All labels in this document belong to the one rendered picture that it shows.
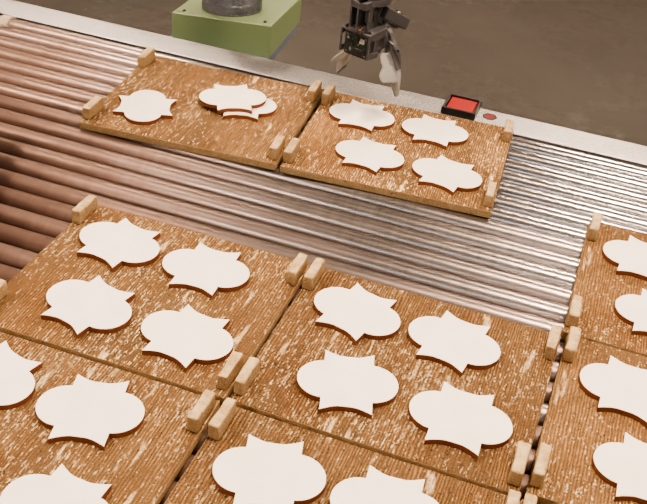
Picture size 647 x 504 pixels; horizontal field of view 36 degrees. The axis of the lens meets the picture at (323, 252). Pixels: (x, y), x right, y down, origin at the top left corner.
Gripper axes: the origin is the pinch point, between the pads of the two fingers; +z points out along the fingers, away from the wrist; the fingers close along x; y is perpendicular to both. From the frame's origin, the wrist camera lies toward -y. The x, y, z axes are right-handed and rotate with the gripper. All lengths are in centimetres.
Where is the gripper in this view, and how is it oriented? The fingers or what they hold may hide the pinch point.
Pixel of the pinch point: (368, 84)
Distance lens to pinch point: 209.1
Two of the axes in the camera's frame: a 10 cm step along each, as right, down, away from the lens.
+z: -0.9, 8.1, 5.8
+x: 7.9, 4.1, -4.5
